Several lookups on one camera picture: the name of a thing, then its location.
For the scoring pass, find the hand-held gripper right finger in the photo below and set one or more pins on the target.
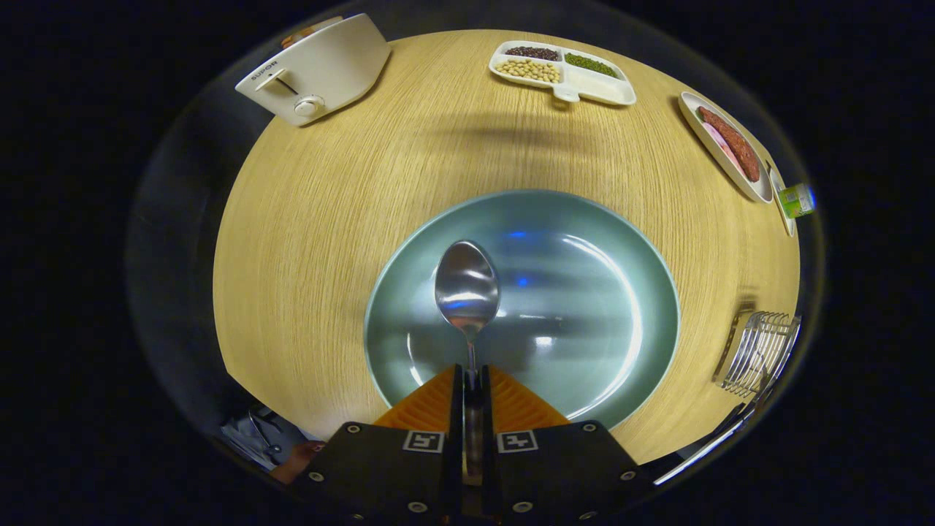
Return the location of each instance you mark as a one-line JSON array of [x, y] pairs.
[[570, 467]]

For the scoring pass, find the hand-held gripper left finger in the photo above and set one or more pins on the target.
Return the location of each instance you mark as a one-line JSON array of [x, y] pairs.
[[380, 467]]

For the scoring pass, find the light blue round plate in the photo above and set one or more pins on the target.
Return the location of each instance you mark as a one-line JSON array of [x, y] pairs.
[[584, 292]]

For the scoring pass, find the white square saucer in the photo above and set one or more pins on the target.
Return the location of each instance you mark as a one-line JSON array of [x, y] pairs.
[[785, 223]]

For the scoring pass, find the round plate with meat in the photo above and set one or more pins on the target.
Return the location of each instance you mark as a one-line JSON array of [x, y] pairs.
[[738, 183]]

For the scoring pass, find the salmon pink ham slice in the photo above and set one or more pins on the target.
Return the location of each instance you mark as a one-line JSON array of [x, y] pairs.
[[730, 161]]

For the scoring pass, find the green and white bottle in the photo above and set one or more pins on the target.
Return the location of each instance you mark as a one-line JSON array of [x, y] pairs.
[[796, 199]]

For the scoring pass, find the pale pink ham slice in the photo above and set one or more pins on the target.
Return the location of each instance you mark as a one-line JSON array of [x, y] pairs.
[[712, 133]]

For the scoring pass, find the brown steak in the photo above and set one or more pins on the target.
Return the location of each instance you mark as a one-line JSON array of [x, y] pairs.
[[734, 142]]

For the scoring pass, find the white divided snack tray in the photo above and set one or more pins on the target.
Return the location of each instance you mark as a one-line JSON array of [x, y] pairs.
[[592, 88]]

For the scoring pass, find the pile of yellow soybeans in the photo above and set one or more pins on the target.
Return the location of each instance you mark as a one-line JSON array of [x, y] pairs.
[[527, 69]]

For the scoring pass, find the pile of green beans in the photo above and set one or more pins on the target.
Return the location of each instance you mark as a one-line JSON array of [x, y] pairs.
[[590, 64]]

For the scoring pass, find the cream white toaster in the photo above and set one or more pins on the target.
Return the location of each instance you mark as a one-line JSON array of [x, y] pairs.
[[329, 66]]

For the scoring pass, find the pile of dark beans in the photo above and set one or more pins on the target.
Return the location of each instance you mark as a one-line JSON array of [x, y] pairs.
[[532, 52]]

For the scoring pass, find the toasted bread slice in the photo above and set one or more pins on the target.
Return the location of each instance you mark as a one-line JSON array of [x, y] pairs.
[[310, 31]]

